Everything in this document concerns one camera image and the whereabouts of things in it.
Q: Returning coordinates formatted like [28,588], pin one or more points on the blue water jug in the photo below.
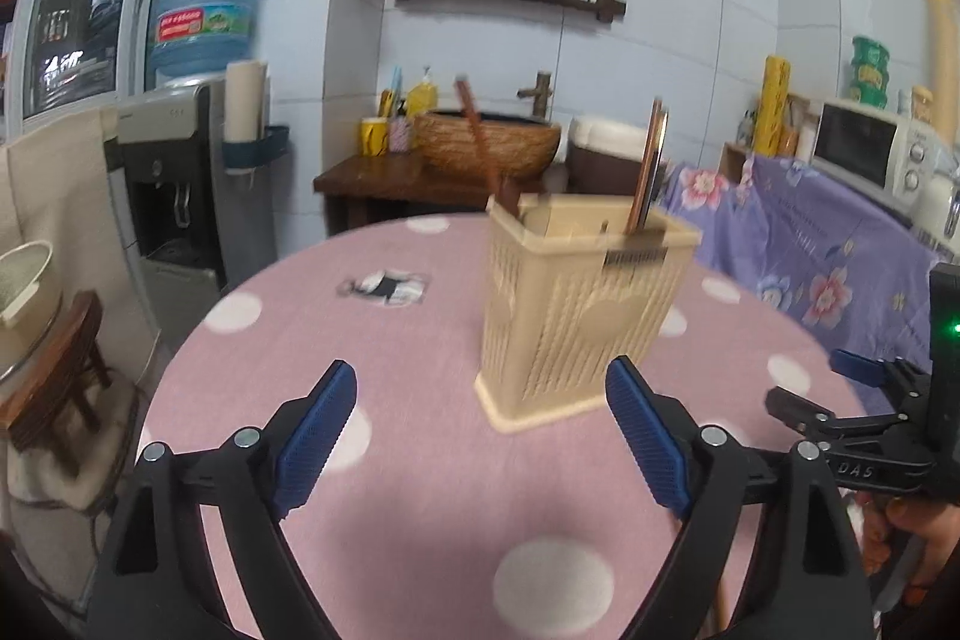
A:
[206,3]

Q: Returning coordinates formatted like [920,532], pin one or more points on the white and brown rice cooker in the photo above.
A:
[600,153]

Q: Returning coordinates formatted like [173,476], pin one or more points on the yellow foil roll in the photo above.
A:
[772,108]

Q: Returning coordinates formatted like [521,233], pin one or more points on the beige seat cushion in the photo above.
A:
[52,482]

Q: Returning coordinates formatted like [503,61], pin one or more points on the bronze faucet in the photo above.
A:
[538,93]

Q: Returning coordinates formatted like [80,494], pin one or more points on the woven brown sink basin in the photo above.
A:
[450,149]

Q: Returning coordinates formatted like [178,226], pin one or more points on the person's right hand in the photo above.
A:
[926,535]

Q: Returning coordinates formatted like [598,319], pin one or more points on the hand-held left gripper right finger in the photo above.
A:
[649,437]

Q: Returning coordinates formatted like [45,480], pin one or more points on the grey water dispenser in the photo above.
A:
[172,190]

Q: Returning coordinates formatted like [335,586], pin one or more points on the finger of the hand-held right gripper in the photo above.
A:
[859,366]
[810,415]

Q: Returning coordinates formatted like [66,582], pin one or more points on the beige plastic utensil holder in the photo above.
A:
[577,325]

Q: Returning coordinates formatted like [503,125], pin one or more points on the white kettle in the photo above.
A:
[941,209]

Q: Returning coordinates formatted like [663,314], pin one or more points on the patterned pink cup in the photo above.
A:
[400,138]

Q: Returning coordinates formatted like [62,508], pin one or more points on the pink polka dot tablecloth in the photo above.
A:
[420,535]

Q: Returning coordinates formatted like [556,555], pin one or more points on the white microwave oven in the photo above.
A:
[855,149]

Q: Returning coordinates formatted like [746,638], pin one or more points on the purple floral cloth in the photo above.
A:
[795,235]

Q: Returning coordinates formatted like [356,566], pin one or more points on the yellow cup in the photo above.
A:
[374,138]

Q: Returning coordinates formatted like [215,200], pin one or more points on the dark wooden cabinet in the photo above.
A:
[375,190]

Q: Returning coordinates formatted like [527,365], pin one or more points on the yellow soap bottle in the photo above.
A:
[421,96]

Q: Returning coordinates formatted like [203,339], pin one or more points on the cream pot with lid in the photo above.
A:
[22,295]

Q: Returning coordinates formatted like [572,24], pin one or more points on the toothbrushes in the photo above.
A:
[390,96]

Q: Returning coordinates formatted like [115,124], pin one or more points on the green instant noodle cups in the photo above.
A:
[870,74]

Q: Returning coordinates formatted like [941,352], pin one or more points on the white paper cup stack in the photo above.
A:
[246,100]

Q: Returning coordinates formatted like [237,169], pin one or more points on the small dark wooden stool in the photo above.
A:
[67,362]

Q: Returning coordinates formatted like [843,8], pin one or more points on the long yellow tube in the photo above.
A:
[943,55]

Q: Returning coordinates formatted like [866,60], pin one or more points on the yellow lid jar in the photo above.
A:
[922,106]

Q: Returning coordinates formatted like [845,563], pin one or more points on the blue cup holder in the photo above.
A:
[255,149]

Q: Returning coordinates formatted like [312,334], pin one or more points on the bundle of dark chopsticks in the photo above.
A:
[651,168]

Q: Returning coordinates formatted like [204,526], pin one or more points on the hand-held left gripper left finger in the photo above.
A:
[315,437]

